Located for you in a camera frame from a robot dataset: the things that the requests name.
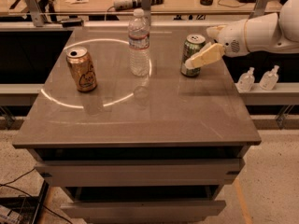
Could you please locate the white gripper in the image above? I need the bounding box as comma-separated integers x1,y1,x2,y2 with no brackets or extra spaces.
185,20,249,69

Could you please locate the green soda can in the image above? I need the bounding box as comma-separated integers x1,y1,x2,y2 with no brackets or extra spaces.
180,34,206,77

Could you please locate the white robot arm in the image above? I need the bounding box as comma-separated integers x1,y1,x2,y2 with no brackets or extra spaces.
183,0,299,69

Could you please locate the gold soda can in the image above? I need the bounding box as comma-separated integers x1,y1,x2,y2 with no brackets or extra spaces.
66,46,97,92

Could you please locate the left small clear bottle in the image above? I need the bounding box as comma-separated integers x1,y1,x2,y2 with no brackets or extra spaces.
236,67,255,92

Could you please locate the small clear bottle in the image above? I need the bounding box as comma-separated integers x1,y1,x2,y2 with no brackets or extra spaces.
259,65,279,91
236,67,255,92

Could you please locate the right small clear bottle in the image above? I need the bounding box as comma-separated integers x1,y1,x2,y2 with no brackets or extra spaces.
259,65,279,91

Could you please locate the clear plastic water bottle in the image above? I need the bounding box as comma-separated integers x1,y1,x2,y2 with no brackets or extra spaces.
128,8,150,77

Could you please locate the grey drawer cabinet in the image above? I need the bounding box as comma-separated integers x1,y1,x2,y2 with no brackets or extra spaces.
12,26,262,224

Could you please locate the upper grey drawer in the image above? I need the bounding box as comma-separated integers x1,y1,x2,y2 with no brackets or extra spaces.
36,159,245,187

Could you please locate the grey drawer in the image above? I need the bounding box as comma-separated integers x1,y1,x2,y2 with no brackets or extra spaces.
36,159,245,187
61,200,226,224

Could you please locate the lower grey drawer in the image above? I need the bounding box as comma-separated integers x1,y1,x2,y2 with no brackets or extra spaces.
61,200,226,224

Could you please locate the black floor crate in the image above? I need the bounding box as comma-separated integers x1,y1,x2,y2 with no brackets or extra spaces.
0,182,49,224

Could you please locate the middle metal bracket post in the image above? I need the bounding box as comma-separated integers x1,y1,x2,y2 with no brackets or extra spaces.
141,0,151,22

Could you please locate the left metal bracket post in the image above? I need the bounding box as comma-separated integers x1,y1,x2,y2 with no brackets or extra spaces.
24,0,45,27

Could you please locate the black floor cable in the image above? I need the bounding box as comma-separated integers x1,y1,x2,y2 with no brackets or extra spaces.
0,167,74,224

